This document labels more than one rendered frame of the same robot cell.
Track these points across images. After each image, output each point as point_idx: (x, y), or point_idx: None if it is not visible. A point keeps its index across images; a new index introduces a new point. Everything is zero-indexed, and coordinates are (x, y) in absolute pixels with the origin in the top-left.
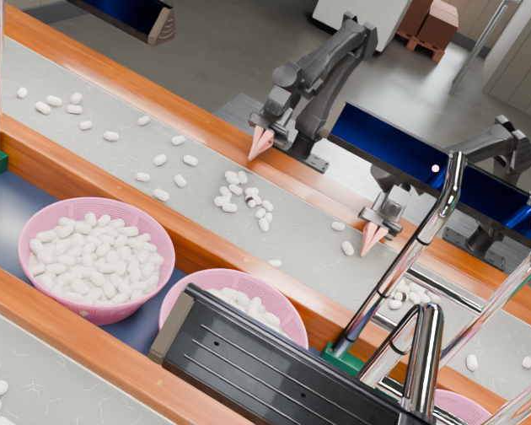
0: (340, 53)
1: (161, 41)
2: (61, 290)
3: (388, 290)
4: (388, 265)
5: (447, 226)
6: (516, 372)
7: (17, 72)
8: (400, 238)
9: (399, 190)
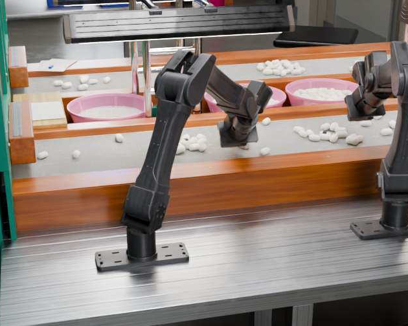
0: (389, 64)
1: (402, 19)
2: (314, 89)
3: None
4: (209, 156)
5: (186, 266)
6: (83, 151)
7: None
8: (217, 160)
9: None
